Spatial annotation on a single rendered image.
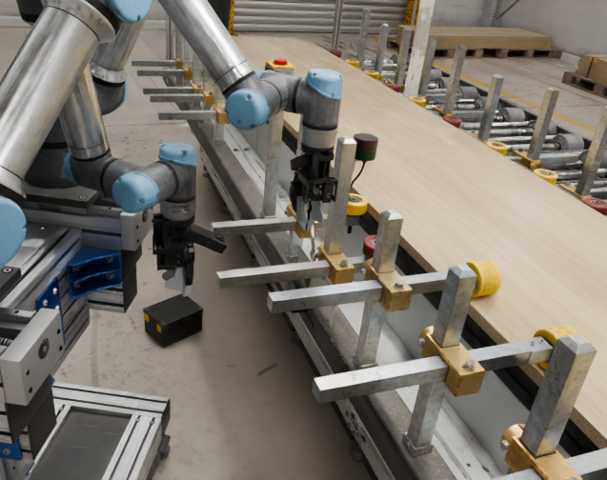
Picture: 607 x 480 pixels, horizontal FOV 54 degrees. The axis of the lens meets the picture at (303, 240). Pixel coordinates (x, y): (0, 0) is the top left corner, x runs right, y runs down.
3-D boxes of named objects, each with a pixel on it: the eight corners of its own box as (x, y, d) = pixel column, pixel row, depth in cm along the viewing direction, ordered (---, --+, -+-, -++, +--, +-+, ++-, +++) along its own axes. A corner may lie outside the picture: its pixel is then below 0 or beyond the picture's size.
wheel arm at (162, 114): (158, 122, 242) (158, 111, 240) (157, 119, 245) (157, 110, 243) (261, 120, 257) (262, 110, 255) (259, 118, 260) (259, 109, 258)
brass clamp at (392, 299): (384, 313, 121) (389, 292, 119) (356, 278, 132) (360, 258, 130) (411, 310, 123) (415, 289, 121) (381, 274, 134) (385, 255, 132)
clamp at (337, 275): (333, 287, 146) (336, 270, 144) (314, 259, 157) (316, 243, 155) (354, 285, 148) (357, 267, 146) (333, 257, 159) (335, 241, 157)
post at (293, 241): (289, 269, 180) (305, 114, 157) (285, 263, 182) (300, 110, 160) (300, 268, 181) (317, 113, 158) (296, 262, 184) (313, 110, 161)
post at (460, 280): (408, 474, 121) (461, 273, 98) (400, 461, 123) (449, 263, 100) (423, 470, 122) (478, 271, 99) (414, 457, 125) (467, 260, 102)
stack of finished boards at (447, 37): (550, 49, 934) (553, 37, 926) (426, 48, 831) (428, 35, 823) (515, 38, 993) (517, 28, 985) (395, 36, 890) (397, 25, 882)
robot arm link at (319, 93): (310, 65, 124) (350, 71, 122) (305, 115, 129) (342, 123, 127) (297, 71, 117) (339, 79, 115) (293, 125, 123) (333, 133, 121)
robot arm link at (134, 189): (96, 205, 115) (135, 188, 124) (143, 222, 111) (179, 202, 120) (93, 168, 111) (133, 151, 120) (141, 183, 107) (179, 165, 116)
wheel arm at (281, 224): (212, 240, 161) (213, 226, 159) (211, 234, 164) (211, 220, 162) (358, 228, 176) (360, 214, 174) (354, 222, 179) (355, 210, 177)
